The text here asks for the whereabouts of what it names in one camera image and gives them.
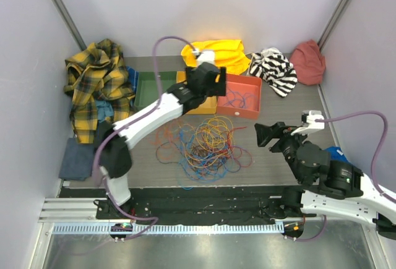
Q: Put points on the dark grey folded cloth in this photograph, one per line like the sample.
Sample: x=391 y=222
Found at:
x=77 y=161

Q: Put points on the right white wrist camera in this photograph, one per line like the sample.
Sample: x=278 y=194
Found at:
x=311 y=123

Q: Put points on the slotted cable duct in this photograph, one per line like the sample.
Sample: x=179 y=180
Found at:
x=125 y=228

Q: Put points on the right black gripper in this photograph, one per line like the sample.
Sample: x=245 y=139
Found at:
x=278 y=130

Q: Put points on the pink red cloth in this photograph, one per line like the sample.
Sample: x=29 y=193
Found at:
x=308 y=63

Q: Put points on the right aluminium corner rail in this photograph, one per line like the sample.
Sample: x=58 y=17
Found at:
x=340 y=9

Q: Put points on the aluminium corner rail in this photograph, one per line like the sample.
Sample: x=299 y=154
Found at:
x=71 y=26
x=340 y=9

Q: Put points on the blue towel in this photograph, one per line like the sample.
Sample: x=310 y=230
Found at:
x=133 y=78

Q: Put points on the yellow cloth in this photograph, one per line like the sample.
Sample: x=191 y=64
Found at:
x=228 y=53

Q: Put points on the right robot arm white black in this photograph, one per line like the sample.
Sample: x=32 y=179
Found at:
x=324 y=186

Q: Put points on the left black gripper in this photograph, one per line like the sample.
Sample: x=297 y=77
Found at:
x=219 y=88

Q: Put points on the blue cloth at right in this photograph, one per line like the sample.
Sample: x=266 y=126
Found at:
x=336 y=156

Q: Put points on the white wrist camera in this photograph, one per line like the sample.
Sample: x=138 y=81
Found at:
x=203 y=56
x=311 y=123

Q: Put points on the yellow plastic tray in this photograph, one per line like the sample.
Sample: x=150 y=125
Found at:
x=209 y=106

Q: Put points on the left aluminium corner rail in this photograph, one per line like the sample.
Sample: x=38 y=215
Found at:
x=71 y=26

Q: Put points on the red orange plastic tray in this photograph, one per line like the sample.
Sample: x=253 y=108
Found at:
x=243 y=94

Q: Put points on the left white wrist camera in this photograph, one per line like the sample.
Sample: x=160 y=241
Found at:
x=203 y=56

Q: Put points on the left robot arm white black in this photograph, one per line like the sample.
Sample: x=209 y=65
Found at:
x=113 y=153

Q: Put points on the black white striped cloth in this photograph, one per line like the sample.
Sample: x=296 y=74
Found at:
x=274 y=68

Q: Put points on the green plastic tray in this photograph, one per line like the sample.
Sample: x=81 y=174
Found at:
x=147 y=91

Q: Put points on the yellow plaid flannel shirt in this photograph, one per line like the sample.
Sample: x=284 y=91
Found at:
x=97 y=73

